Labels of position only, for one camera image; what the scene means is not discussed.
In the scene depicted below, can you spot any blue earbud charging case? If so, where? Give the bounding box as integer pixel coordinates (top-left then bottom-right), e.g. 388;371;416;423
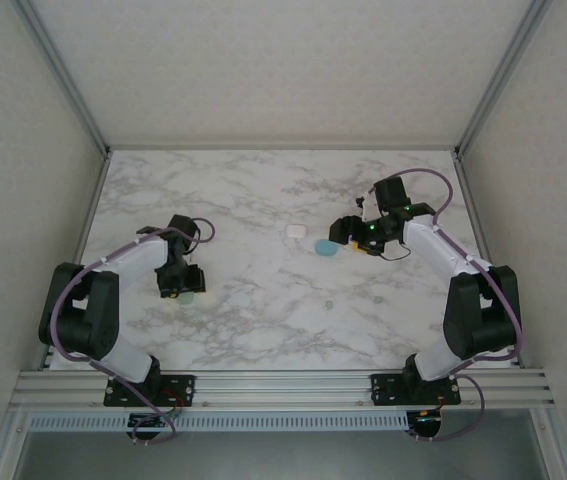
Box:
314;238;340;259

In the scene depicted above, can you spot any small electronics board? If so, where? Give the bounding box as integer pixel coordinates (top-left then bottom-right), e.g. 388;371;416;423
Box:
127;410;180;444
405;408;445;442

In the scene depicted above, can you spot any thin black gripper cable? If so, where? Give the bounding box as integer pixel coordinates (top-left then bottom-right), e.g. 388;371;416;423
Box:
376;243;410;262

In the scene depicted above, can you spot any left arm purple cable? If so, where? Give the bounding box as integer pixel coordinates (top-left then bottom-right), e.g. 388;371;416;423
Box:
48;217;216;445

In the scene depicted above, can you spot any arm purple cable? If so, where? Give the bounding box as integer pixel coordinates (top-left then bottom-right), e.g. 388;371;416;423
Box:
386;168;523;444
48;217;216;445

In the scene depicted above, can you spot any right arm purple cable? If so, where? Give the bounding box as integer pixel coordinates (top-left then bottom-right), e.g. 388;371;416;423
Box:
386;168;523;444

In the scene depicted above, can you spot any aluminium side edge rail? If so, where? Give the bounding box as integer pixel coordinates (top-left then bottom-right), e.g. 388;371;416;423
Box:
452;149;524;372
37;149;113;372

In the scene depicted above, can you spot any aluminium back edge rail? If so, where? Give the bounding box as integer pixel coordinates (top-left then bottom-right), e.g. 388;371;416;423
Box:
106;143;460;153

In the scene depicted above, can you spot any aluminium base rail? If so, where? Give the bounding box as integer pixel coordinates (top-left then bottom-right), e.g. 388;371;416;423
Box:
10;368;557;407

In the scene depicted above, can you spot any aluminium frame post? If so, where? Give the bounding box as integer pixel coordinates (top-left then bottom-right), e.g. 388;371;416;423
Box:
10;0;112;156
455;0;557;156

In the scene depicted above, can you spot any white slotted cable tray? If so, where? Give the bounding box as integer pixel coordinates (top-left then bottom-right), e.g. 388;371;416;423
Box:
27;412;410;434

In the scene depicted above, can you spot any aluminium frame leg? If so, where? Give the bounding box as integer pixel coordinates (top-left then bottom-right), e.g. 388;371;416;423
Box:
0;405;30;480
532;405;567;480

